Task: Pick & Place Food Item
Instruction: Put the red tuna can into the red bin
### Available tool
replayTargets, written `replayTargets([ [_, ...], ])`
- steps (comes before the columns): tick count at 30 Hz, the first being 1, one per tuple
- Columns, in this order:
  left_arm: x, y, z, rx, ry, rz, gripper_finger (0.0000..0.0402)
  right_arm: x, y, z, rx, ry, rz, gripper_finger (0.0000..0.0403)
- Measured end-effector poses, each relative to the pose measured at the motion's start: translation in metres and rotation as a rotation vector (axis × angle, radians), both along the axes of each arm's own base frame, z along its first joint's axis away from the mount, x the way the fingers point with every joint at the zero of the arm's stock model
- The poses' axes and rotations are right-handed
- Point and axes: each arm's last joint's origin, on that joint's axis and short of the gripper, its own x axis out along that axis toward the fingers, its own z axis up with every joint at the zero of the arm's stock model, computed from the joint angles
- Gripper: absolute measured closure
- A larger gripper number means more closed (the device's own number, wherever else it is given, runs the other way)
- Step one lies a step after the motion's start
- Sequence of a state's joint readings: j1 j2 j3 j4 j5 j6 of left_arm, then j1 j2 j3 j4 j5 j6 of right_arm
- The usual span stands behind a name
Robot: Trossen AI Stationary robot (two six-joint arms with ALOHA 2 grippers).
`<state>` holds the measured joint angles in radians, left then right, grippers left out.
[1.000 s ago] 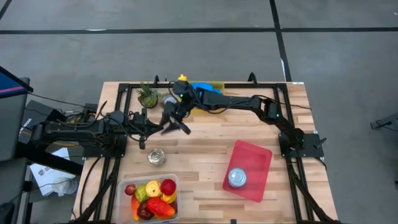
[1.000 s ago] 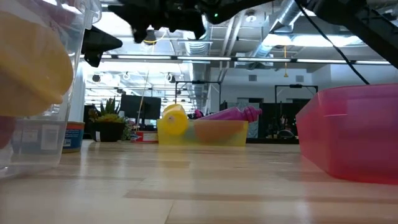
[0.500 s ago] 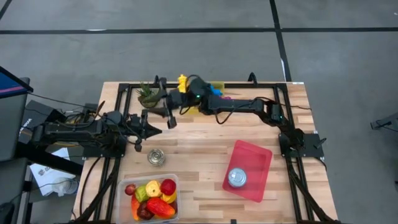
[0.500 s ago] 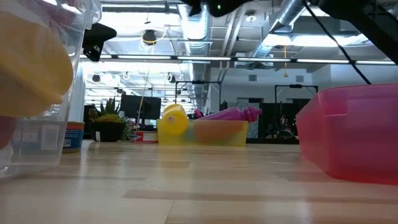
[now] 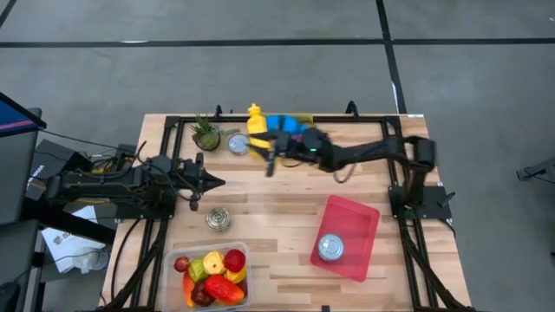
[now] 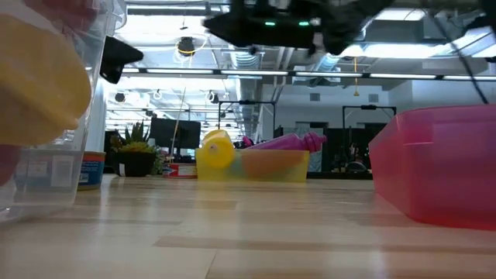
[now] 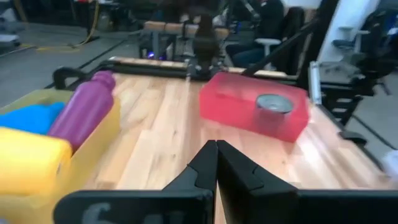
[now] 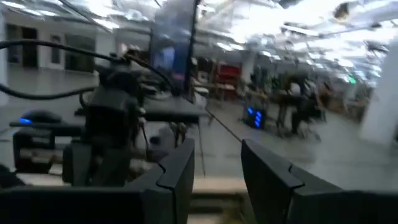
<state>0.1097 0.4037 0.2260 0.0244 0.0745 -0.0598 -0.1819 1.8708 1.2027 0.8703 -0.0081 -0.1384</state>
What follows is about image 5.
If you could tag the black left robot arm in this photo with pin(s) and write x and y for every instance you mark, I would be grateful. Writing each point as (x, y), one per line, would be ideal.
(108, 184)

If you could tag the black stand beam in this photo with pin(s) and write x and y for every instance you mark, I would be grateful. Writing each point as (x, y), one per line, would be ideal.
(73, 225)

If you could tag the small dark red fruit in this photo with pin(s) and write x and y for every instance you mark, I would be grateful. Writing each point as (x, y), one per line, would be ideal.
(181, 264)

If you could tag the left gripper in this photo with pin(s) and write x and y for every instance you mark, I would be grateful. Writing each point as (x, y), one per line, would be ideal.
(188, 182)

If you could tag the clear plastic cup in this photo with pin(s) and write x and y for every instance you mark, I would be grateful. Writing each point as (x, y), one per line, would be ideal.
(91, 260)

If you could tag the black metal table frame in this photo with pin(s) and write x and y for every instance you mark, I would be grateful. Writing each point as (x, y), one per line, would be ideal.
(368, 119)

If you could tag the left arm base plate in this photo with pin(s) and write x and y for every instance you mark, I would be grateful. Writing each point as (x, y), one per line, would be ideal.
(143, 213)

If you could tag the pink translucent plastic bin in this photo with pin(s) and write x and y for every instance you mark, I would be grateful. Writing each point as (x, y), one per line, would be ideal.
(351, 221)

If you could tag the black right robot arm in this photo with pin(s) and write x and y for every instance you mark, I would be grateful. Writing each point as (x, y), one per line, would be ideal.
(373, 149)

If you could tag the white paper sheets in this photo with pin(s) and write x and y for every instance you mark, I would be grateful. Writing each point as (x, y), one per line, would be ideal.
(60, 238)

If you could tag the yellow plastic bottle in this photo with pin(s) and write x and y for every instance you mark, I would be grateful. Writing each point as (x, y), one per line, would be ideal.
(256, 123)

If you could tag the grey stand leg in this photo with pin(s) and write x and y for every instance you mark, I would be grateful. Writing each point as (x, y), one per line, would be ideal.
(542, 169)

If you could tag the black case with white lettering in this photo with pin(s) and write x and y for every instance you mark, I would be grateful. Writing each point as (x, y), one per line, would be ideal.
(43, 160)

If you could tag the dark maroon toy fruit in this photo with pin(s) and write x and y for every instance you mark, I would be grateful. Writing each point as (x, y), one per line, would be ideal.
(201, 295)

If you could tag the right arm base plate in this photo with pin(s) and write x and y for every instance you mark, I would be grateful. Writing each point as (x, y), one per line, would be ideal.
(429, 210)

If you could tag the monitor with blue screen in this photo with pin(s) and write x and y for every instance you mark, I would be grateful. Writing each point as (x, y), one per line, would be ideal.
(15, 117)

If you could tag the black rounded device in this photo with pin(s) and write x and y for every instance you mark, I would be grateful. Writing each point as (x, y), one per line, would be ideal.
(8, 299)

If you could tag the blue plastic bottle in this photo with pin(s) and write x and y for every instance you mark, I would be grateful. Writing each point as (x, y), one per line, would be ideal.
(282, 124)

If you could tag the silver tin can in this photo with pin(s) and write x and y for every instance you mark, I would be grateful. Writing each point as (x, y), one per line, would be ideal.
(217, 219)
(331, 247)
(237, 145)

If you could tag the potted succulent plant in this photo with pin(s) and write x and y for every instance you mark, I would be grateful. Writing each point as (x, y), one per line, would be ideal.
(207, 138)

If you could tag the red toy apple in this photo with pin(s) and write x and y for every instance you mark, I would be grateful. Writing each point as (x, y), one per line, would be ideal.
(234, 260)

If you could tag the grey furniture panel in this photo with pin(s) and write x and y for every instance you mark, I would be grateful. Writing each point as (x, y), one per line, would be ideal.
(17, 182)

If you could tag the purple plastic bottle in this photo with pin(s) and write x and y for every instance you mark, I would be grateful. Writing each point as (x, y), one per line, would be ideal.
(298, 137)

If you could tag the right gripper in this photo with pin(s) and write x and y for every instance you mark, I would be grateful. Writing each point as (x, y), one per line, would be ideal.
(303, 147)

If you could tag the black frame hook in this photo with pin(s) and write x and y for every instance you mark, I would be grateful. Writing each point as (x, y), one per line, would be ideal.
(352, 109)
(218, 112)

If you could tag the clear plastic bin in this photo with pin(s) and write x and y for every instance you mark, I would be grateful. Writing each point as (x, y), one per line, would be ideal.
(168, 260)

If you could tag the yellow translucent plastic bin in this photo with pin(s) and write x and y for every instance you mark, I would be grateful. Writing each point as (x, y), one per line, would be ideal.
(305, 118)

